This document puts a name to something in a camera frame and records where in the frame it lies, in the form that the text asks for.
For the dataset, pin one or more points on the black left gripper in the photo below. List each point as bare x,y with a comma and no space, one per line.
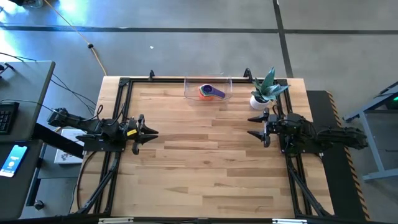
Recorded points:
140,124

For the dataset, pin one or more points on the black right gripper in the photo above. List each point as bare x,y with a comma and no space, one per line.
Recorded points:
275,126

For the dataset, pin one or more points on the purple measuring cup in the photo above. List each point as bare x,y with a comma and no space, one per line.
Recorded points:
214,92

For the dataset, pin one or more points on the orange measuring cup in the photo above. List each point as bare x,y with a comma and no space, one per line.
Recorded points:
205,97

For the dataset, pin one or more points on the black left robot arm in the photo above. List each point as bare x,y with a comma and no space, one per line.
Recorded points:
81,123

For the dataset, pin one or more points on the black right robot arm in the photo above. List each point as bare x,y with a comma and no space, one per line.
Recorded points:
342,137

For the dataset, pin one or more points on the clear plastic basket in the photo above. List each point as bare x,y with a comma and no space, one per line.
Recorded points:
224,87

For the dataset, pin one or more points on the yellow label tag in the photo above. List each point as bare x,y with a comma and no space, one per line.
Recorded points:
132,132

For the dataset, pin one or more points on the snake plant in white pot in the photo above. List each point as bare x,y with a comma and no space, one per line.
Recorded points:
259,102

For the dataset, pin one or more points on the white printed booklet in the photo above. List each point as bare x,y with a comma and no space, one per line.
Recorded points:
63,155

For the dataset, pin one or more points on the black hazard-striped floor mat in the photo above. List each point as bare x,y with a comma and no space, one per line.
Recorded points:
335,174

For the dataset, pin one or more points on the black desk support beam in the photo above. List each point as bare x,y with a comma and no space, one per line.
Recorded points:
53,138

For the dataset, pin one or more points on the gray metal stand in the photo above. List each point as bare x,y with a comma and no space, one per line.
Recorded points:
381,175

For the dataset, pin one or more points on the black caster wheel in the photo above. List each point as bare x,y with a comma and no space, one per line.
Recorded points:
38,205

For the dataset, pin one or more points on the smartphone with lit screen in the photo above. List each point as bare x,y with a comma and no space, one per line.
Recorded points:
12,160

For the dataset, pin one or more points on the black keyboard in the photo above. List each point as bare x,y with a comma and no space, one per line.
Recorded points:
7,118

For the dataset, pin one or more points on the dark gray desk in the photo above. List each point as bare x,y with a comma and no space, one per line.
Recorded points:
18,193

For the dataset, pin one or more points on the black aluminium table frame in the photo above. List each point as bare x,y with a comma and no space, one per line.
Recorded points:
161,80

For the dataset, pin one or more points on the silver metal bracket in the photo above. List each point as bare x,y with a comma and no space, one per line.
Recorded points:
289,221
115,220

